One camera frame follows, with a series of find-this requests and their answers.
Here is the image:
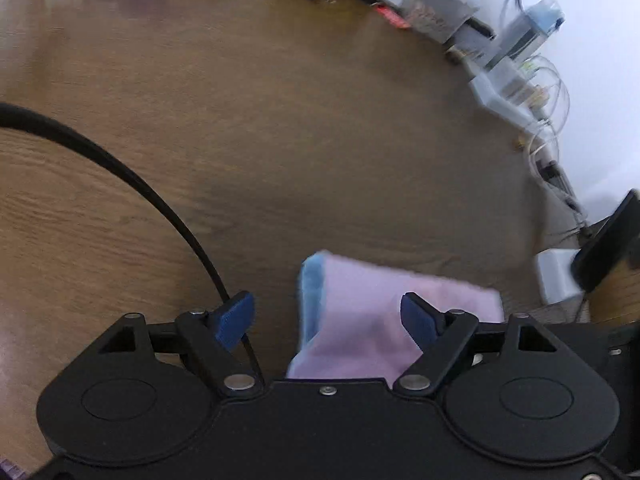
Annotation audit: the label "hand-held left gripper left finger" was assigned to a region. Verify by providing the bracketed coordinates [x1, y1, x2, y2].
[97, 290, 266, 403]

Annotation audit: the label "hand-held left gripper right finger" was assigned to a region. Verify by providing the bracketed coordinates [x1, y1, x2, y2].
[392, 291, 573, 401]

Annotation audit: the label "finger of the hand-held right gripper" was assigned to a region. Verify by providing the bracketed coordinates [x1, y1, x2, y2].
[571, 189, 640, 294]

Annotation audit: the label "pastel pink purple blue garment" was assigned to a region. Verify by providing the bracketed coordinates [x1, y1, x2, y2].
[286, 249, 506, 381]

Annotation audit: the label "white power adapter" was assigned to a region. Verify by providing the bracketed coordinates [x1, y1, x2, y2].
[534, 247, 587, 306]

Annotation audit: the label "beige charger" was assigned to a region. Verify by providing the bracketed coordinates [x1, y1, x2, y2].
[520, 80, 551, 107]

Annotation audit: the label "white power strip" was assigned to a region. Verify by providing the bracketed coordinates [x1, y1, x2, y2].
[469, 57, 548, 131]

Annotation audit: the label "white charger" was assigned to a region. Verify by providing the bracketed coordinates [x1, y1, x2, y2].
[495, 57, 531, 96]

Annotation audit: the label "blue water bottle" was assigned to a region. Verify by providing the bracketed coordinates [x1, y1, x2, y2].
[492, 0, 566, 68]

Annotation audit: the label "white round tin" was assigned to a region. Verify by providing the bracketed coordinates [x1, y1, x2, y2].
[452, 17, 498, 58]

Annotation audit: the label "clear container with nuts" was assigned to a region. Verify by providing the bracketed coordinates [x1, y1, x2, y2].
[400, 0, 481, 43]

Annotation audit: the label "red lighter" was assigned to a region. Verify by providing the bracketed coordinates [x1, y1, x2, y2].
[375, 4, 412, 29]

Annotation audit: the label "black cable clip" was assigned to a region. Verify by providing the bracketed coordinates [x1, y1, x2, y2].
[537, 160, 566, 186]

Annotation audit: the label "white cables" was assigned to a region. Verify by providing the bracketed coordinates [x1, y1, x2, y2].
[515, 52, 588, 226]

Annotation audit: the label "thick black cable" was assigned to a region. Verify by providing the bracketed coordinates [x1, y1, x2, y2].
[0, 102, 266, 386]

